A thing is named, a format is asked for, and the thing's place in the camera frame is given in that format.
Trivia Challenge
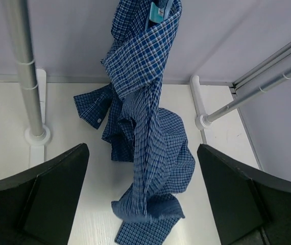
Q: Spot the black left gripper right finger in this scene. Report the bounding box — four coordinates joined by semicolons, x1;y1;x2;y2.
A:
197;144;291;244

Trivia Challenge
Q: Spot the white and silver clothes rack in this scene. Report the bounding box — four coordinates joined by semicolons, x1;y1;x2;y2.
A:
2;1;291;167

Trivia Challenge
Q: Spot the light blue shirt tag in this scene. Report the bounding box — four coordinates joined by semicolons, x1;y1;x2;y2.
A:
149;2;164;23

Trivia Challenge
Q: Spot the aluminium frame post right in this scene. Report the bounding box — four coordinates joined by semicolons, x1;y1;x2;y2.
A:
232;28;291;94

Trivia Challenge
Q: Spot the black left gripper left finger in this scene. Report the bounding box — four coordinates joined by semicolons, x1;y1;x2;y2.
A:
0;143;89;244

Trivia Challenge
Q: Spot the light blue wire hanger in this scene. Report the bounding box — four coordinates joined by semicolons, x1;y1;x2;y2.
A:
164;0;173;20

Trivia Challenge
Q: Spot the blue plaid shirt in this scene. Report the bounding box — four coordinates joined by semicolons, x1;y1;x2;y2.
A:
74;1;196;244

